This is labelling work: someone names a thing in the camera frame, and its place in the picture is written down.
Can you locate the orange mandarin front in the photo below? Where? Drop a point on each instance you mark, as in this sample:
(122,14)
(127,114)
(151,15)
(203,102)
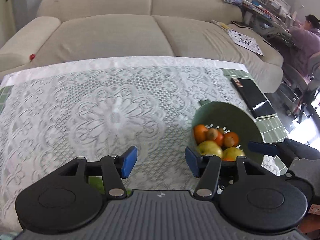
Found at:
(230,139)

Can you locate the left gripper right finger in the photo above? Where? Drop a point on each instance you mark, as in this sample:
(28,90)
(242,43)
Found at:
(213,172)

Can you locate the white lace tablecloth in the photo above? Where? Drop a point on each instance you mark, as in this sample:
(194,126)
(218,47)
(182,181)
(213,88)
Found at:
(93,108)

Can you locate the green cucumber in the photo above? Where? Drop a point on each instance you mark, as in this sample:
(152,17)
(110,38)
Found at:
(98,184)

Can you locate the papers on sofa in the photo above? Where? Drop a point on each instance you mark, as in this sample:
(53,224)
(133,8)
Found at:
(240,39)

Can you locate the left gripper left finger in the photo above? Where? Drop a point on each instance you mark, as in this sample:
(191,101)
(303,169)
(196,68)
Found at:
(111,168)

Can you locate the grey office chair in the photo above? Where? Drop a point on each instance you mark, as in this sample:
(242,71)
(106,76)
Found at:
(297,92)

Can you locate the yellow apple in bowl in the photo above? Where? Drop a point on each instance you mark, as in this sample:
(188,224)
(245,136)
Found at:
(210,148)

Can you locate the cluttered desk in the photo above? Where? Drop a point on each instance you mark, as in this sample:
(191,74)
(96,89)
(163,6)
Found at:
(271,19)

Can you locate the orange mandarin back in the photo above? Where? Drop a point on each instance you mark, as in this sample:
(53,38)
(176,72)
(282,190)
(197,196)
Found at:
(200,132)

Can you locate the beige sofa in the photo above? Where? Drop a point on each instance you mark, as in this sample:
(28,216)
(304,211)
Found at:
(73,30)

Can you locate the small red ball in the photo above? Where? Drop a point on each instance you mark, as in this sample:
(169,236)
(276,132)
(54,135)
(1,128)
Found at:
(31,57)

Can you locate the orange fruit in bowl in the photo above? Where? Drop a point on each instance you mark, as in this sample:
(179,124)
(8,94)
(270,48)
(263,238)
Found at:
(219,138)

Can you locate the black notebook on table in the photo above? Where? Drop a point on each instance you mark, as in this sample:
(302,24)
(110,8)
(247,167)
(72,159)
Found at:
(256,101)

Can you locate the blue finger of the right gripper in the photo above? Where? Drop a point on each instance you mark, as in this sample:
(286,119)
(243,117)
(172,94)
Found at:
(264,148)

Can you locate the person in purple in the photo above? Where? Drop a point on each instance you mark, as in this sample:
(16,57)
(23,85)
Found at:
(306,41)

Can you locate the orange mandarin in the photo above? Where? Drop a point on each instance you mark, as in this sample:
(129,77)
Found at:
(230,139)
(200,132)

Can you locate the green plastic colander bowl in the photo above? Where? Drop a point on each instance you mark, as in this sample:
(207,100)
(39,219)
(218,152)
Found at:
(226,115)

